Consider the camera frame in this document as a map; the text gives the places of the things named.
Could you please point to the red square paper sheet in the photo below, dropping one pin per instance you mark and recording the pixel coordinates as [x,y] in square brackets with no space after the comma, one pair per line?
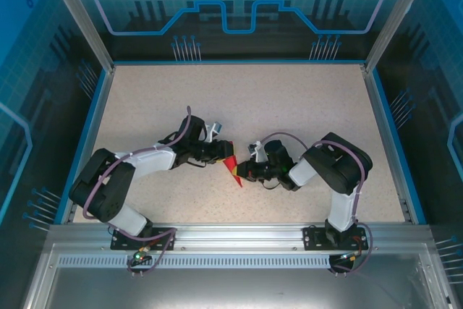
[230,163]

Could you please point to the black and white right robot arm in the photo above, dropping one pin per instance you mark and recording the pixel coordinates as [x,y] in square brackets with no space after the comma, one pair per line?
[340,164]

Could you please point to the grey sheet metal tray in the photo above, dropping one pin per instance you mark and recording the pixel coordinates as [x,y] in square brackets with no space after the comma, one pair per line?
[231,287]

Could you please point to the blue printed side panel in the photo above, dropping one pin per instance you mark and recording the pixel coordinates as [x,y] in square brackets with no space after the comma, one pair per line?
[32,88]
[430,88]

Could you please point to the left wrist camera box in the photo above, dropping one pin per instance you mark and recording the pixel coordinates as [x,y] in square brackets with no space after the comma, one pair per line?
[216,129]

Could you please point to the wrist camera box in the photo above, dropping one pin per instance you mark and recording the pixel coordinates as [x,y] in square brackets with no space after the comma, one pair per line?
[257,151]
[216,129]

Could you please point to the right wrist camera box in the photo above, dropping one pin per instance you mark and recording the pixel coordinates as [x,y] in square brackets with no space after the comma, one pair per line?
[257,151]

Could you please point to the aluminium mounting rail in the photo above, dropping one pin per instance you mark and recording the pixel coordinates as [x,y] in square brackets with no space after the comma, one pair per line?
[238,236]

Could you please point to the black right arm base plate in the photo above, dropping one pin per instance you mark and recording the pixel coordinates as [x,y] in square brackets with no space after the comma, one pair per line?
[312,238]

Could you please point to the thin aluminium table edge rail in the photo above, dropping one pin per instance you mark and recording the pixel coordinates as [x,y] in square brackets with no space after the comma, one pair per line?
[238,63]

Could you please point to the blue trimmed aluminium side rail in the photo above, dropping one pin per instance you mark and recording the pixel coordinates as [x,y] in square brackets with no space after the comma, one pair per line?
[92,135]
[386,135]

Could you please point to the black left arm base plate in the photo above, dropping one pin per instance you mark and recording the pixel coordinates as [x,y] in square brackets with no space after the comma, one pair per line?
[117,242]

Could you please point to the aluminium frame post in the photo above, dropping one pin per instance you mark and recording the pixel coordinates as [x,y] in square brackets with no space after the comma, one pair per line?
[394,19]
[83,23]

